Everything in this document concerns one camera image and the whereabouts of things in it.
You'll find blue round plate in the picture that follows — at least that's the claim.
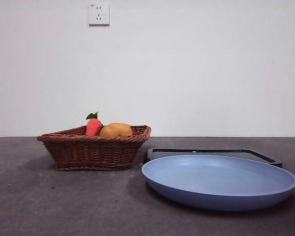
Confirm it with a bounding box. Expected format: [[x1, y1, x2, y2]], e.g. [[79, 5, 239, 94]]
[[141, 154, 295, 212]]

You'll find yellow-brown potato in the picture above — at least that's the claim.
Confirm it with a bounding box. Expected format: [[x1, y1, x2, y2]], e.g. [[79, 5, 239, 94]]
[[99, 122, 133, 138]]

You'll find black rectangular tray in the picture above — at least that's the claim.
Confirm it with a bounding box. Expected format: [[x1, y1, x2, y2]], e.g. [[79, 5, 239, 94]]
[[144, 148, 283, 169]]

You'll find orange toy carrot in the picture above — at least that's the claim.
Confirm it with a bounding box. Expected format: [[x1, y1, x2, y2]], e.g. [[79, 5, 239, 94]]
[[85, 111, 104, 137]]

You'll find brown wicker basket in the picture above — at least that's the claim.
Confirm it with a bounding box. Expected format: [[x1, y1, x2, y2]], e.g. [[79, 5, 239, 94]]
[[36, 124, 152, 172]]

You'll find white wall socket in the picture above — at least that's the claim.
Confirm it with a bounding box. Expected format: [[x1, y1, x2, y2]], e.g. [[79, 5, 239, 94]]
[[88, 2, 111, 27]]

